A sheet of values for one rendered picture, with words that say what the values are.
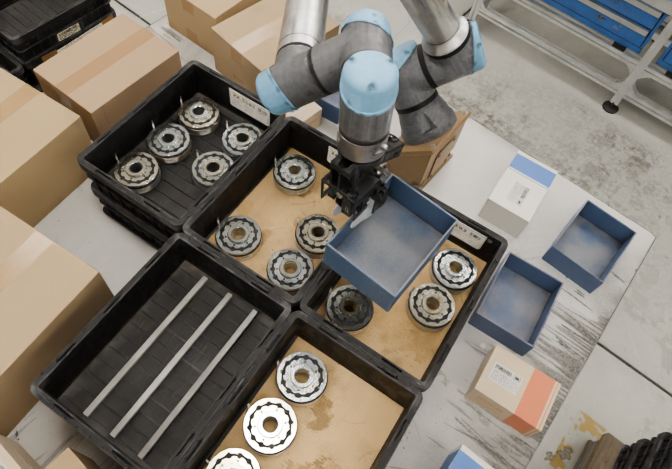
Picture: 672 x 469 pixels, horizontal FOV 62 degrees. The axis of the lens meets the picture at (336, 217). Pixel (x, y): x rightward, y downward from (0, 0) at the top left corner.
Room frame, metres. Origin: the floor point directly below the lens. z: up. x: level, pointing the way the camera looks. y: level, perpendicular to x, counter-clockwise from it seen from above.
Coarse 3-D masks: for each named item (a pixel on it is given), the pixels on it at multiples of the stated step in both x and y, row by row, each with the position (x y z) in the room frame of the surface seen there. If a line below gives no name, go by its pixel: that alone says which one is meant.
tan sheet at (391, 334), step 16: (448, 240) 0.69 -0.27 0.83; (480, 272) 0.63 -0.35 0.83; (400, 304) 0.51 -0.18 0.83; (384, 320) 0.46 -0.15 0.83; (400, 320) 0.47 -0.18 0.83; (368, 336) 0.42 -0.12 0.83; (384, 336) 0.43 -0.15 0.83; (400, 336) 0.44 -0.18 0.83; (416, 336) 0.44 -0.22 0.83; (432, 336) 0.45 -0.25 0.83; (384, 352) 0.39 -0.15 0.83; (400, 352) 0.40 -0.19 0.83; (416, 352) 0.41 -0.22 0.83; (432, 352) 0.41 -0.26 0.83; (416, 368) 0.37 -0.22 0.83
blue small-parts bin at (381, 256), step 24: (408, 192) 0.61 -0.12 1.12; (384, 216) 0.58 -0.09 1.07; (408, 216) 0.59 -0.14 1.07; (432, 216) 0.58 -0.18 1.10; (336, 240) 0.48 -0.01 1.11; (360, 240) 0.52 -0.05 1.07; (384, 240) 0.53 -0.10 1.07; (408, 240) 0.54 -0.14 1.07; (432, 240) 0.55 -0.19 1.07; (336, 264) 0.44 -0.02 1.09; (360, 264) 0.47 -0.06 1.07; (384, 264) 0.48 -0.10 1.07; (408, 264) 0.49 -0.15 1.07; (360, 288) 0.42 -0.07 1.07; (384, 288) 0.40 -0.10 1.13
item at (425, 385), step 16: (448, 208) 0.72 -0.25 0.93; (480, 224) 0.69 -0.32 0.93; (496, 240) 0.66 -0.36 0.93; (496, 256) 0.62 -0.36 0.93; (480, 288) 0.53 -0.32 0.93; (304, 304) 0.43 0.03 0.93; (320, 320) 0.40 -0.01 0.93; (464, 320) 0.46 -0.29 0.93; (352, 336) 0.38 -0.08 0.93; (368, 352) 0.35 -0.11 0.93; (448, 352) 0.38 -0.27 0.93; (400, 368) 0.33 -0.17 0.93; (432, 368) 0.35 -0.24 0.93; (416, 384) 0.31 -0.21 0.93
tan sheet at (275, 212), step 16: (272, 176) 0.78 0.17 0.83; (320, 176) 0.81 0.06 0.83; (256, 192) 0.73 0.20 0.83; (272, 192) 0.74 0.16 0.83; (320, 192) 0.76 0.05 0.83; (240, 208) 0.67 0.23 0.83; (256, 208) 0.68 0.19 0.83; (272, 208) 0.69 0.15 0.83; (288, 208) 0.70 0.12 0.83; (304, 208) 0.71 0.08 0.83; (320, 208) 0.72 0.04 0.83; (272, 224) 0.65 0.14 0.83; (288, 224) 0.66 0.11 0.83; (208, 240) 0.58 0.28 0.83; (272, 240) 0.61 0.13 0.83; (288, 240) 0.61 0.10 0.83; (256, 256) 0.56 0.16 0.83; (256, 272) 0.52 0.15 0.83; (288, 272) 0.53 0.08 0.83
